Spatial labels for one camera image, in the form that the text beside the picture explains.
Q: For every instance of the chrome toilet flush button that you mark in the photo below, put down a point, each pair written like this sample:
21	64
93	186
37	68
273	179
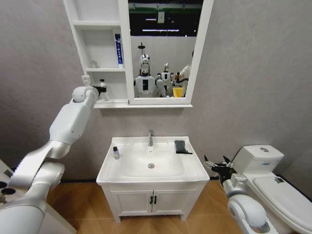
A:
263	149

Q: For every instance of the white wall socket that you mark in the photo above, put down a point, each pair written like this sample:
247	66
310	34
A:
85	79

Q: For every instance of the small blue black-capped bottle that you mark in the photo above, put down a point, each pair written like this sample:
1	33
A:
115	153

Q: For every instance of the white wall cabinet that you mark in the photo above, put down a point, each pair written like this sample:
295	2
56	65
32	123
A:
102	44

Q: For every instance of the blue and white tube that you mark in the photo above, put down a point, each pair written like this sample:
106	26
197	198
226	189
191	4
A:
119	51

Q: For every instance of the chrome sink drain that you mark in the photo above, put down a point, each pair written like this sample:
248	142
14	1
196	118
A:
151	165

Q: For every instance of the dark grey towel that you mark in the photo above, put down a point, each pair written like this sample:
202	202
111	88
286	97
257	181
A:
180	147

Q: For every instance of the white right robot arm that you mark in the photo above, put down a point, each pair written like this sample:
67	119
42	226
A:
246	209

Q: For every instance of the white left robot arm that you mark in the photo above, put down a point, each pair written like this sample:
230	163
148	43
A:
63	122

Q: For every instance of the cabinet mirror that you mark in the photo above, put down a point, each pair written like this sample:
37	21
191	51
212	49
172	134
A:
161	61

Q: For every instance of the white toilet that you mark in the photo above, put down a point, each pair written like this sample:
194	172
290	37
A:
258	158

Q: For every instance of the white vanity cabinet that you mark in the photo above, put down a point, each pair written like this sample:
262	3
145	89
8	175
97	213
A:
131	202

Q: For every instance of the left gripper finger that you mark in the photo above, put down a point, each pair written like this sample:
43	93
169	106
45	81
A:
103	89
106	96

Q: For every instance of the small clear glass cup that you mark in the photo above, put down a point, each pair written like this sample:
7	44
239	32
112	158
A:
93	64

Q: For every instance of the chrome faucet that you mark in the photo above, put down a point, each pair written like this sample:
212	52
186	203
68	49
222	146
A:
150	138

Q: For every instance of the white bottle with black cap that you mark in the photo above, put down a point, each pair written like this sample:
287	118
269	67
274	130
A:
102	84

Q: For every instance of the white toilet lid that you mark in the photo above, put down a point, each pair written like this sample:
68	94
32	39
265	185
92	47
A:
285	197

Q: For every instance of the black baseboard strip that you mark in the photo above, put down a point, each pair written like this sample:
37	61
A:
78	181

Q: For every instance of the white ceramic washbasin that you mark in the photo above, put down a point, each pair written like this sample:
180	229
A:
136	170

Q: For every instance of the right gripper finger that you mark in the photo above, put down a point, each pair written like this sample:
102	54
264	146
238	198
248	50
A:
229	163
209	163

